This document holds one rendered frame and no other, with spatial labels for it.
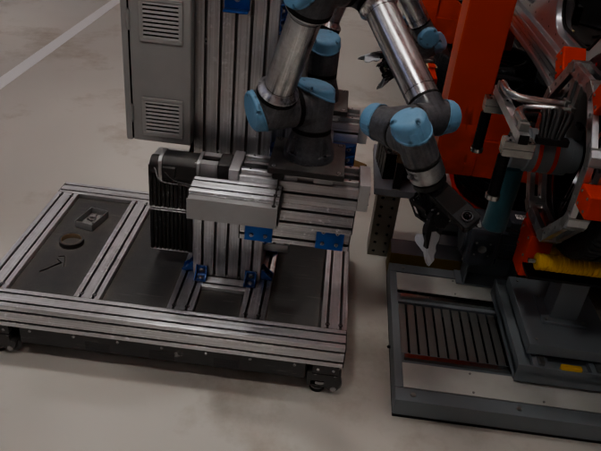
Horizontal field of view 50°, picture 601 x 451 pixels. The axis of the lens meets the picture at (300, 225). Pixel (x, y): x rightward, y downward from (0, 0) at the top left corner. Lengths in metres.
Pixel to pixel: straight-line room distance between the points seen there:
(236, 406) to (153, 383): 0.30
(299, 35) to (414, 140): 0.48
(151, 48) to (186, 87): 0.15
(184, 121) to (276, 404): 0.98
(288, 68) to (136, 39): 0.54
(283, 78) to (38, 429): 1.32
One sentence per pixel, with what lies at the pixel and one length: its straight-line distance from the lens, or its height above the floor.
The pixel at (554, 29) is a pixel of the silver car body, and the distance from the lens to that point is 3.36.
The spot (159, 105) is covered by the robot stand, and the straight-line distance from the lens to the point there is 2.08.
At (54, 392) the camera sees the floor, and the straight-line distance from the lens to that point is 2.36.
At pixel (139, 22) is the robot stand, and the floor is 1.14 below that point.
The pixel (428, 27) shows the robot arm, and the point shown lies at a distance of 2.39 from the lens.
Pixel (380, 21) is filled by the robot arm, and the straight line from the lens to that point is 1.55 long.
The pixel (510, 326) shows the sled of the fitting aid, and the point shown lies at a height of 0.15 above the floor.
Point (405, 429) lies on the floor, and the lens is 2.28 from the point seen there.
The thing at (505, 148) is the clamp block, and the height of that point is 0.93.
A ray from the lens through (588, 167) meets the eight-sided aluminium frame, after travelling 1.98.
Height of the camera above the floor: 1.67
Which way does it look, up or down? 32 degrees down
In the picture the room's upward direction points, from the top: 6 degrees clockwise
